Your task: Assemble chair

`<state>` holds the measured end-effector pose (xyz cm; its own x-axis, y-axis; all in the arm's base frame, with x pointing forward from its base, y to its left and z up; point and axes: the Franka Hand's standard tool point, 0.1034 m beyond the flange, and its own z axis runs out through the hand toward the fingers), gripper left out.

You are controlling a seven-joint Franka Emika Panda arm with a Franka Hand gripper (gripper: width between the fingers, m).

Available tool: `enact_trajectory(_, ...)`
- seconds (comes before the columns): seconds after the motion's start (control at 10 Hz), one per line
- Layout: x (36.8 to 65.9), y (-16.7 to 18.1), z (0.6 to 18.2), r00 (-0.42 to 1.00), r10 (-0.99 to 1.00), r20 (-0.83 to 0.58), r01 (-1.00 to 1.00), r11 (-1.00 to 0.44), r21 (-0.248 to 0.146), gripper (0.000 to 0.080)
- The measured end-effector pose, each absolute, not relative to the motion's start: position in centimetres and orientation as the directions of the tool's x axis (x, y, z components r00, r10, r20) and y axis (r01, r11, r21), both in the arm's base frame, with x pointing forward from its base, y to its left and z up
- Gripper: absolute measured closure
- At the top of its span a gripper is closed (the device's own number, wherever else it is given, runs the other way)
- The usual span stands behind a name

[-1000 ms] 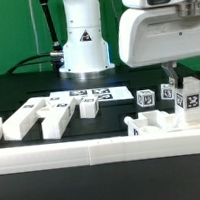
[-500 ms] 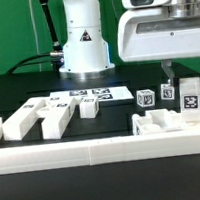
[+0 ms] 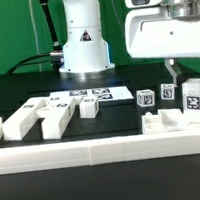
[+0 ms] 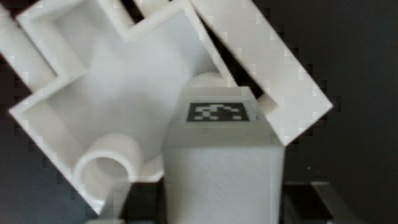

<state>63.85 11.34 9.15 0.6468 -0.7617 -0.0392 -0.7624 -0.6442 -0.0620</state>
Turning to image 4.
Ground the white fence frame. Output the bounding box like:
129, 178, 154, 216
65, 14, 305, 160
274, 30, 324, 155
191, 0, 333, 145

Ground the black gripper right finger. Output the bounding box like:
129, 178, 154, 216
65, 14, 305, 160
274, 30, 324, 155
283, 182, 356, 224

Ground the white chair seat part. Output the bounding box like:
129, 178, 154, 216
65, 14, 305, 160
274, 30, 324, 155
0, 0, 232, 209

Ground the white tagged chair leg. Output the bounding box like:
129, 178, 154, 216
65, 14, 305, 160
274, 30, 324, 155
161, 85, 287, 224

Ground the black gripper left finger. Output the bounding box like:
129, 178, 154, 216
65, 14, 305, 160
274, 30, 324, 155
88, 181, 166, 224

